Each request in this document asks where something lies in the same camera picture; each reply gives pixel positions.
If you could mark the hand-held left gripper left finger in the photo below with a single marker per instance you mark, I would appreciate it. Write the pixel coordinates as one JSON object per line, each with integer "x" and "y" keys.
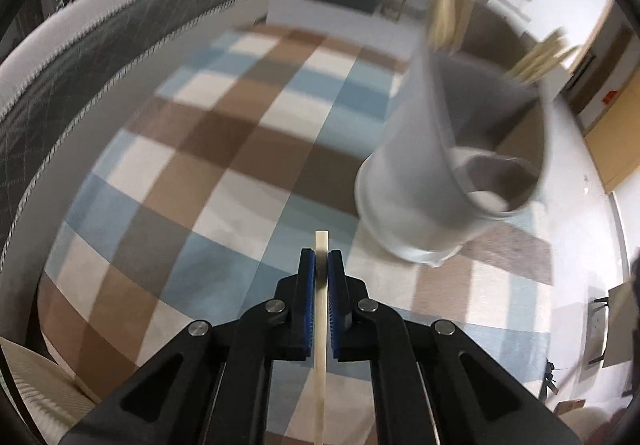
{"x": 312, "y": 305}

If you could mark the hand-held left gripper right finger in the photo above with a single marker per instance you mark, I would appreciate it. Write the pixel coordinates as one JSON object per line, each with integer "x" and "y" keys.
{"x": 336, "y": 310}

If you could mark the pale wooden chopstick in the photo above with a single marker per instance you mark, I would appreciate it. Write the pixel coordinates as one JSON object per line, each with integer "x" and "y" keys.
{"x": 321, "y": 375}

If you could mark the grey divided utensil holder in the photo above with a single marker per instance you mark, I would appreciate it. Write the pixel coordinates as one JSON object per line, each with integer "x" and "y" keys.
{"x": 415, "y": 175}

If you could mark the bundle of wooden chopsticks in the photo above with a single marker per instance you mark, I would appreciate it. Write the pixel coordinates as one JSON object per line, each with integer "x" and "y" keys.
{"x": 442, "y": 15}

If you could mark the checkered tablecloth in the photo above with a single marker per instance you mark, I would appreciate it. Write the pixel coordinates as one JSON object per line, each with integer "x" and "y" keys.
{"x": 225, "y": 150}

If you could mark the beige ribbed cushion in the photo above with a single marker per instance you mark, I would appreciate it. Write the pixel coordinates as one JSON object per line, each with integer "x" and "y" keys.
{"x": 35, "y": 375}

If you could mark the leaning flat board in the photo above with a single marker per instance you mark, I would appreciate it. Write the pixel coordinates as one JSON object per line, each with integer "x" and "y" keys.
{"x": 622, "y": 325}

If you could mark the wooden door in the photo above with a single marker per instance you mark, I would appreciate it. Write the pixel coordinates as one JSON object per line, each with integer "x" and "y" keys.
{"x": 615, "y": 145}

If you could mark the red fire extinguisher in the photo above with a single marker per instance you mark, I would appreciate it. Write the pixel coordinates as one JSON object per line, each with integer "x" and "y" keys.
{"x": 610, "y": 97}

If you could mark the dark grey quilted mattress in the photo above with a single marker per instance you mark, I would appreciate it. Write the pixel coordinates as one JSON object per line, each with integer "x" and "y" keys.
{"x": 100, "y": 25}

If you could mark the grey bed frame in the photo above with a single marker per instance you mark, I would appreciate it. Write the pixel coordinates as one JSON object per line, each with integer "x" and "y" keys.
{"x": 130, "y": 70}

